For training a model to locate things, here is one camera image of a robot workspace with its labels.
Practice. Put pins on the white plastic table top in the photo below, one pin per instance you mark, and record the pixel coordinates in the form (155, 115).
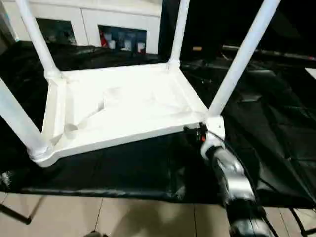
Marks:
(135, 98)

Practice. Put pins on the white plastic table leg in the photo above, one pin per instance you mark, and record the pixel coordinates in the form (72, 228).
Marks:
(37, 37)
(242, 56)
(17, 116)
(179, 32)

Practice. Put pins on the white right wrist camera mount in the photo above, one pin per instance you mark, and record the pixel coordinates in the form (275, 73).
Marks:
(216, 123)

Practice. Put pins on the black mat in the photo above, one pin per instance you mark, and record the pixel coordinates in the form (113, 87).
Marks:
(123, 168)

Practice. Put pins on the white cabinet with glass doors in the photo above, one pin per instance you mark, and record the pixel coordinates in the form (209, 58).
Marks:
(118, 14)

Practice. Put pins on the black backdrop cloth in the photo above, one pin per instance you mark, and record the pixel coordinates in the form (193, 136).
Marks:
(296, 19)

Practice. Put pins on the grey robot torso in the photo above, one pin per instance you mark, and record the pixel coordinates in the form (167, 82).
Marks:
(98, 233)

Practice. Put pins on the white paper sheet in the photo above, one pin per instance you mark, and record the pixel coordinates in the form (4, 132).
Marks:
(311, 73)

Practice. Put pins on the black tripod stand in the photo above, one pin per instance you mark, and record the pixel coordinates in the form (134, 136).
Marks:
(300, 222)

